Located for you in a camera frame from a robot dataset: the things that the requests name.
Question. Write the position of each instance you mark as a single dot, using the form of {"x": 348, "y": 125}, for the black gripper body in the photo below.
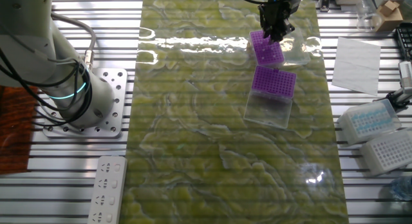
{"x": 276, "y": 15}

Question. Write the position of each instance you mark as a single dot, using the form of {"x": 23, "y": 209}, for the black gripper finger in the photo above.
{"x": 287, "y": 31}
{"x": 271, "y": 35}

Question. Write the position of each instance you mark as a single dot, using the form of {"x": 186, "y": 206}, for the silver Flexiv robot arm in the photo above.
{"x": 25, "y": 40}

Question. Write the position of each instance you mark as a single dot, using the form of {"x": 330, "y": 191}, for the purple rack pipette tip box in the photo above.
{"x": 264, "y": 87}
{"x": 268, "y": 58}

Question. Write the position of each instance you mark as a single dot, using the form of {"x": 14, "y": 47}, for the blue tips pipette box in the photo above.
{"x": 370, "y": 122}

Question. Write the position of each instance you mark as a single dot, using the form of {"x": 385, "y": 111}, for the white rack pipette tip box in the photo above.
{"x": 389, "y": 151}

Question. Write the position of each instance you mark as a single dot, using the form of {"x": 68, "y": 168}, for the dark metal clamp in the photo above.
{"x": 324, "y": 5}

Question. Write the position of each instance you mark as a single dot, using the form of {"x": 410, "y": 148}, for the white paper sheet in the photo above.
{"x": 355, "y": 66}

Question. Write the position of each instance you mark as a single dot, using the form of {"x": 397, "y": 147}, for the clear glass beaker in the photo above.
{"x": 367, "y": 18}

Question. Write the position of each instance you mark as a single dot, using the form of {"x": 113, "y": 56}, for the black keyboard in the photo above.
{"x": 405, "y": 40}

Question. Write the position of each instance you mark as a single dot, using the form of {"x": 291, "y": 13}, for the green marble pattern mat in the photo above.
{"x": 209, "y": 137}

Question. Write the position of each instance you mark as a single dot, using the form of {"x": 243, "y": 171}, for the clear water bottle blue cap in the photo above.
{"x": 402, "y": 188}

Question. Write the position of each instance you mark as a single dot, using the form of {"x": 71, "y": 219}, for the white power strip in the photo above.
{"x": 107, "y": 188}

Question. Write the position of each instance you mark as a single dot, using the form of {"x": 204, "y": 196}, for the reddish brown wooden board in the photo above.
{"x": 16, "y": 143}

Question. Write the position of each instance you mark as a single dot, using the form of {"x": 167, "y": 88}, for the small silver camera black mount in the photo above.
{"x": 406, "y": 72}

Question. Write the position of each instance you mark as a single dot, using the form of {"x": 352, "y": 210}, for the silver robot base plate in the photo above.
{"x": 119, "y": 89}

